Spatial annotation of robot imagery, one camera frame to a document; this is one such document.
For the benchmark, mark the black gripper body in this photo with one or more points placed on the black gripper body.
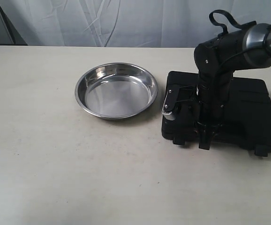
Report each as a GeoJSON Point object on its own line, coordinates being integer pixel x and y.
{"type": "Point", "coordinates": [212, 94]}

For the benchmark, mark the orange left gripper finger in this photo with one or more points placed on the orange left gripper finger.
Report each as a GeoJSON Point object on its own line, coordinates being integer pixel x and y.
{"type": "Point", "coordinates": [204, 136]}

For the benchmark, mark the black plastic tool case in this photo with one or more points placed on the black plastic tool case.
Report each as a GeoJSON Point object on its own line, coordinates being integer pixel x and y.
{"type": "Point", "coordinates": [246, 121]}

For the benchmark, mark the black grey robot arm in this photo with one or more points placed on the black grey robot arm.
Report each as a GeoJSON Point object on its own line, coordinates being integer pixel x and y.
{"type": "Point", "coordinates": [217, 59]}

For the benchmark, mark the round stainless steel pan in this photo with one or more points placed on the round stainless steel pan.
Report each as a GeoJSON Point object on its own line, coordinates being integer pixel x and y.
{"type": "Point", "coordinates": [116, 91]}

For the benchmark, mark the white backdrop curtain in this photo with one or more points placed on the white backdrop curtain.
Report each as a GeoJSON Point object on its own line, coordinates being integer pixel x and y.
{"type": "Point", "coordinates": [125, 23]}

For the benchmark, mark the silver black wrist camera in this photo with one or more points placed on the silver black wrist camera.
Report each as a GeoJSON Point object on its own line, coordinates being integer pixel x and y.
{"type": "Point", "coordinates": [178, 103]}

